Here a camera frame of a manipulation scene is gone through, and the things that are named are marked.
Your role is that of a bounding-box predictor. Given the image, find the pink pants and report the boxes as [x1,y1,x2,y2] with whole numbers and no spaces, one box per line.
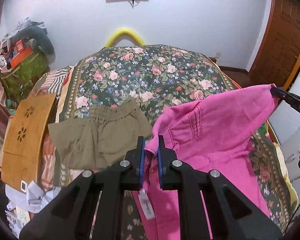
[133,85,277,239]

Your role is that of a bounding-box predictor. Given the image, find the colourful fleece blanket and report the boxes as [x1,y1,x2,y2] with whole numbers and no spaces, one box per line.
[265,120,299,213]

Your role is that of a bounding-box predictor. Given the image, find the brown wooden door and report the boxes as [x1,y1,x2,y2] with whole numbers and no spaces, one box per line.
[248,0,300,90]

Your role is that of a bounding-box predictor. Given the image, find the olive green shorts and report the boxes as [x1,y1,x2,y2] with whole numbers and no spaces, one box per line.
[48,99,152,170]

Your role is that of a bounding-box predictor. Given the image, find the brown wooden board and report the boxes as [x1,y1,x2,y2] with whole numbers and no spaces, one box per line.
[1,93,56,193]

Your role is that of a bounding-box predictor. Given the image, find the striped cloth under bedspread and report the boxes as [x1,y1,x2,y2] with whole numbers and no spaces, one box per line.
[27,67,71,99]

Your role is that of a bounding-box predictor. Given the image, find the green fabric storage bag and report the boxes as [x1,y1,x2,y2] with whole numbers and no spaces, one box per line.
[0,50,49,103]

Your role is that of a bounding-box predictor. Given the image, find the floral dark green bedspread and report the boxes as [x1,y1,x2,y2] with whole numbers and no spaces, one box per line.
[55,45,291,239]

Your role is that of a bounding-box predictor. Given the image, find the orange box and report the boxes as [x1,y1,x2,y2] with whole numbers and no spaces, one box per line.
[10,40,32,69]

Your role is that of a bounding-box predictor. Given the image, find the yellow curved headboard tube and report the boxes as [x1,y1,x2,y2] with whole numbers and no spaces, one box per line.
[104,28,146,47]

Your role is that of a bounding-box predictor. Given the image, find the white wall socket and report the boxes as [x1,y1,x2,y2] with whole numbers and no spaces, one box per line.
[214,52,221,59]

